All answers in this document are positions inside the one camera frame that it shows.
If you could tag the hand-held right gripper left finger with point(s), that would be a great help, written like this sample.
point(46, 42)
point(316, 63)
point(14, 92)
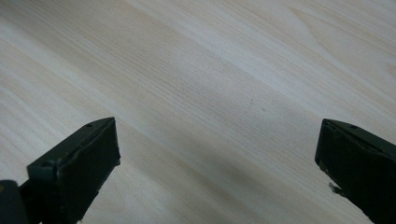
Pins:
point(77, 174)

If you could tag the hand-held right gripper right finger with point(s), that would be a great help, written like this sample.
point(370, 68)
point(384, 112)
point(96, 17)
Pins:
point(364, 168)

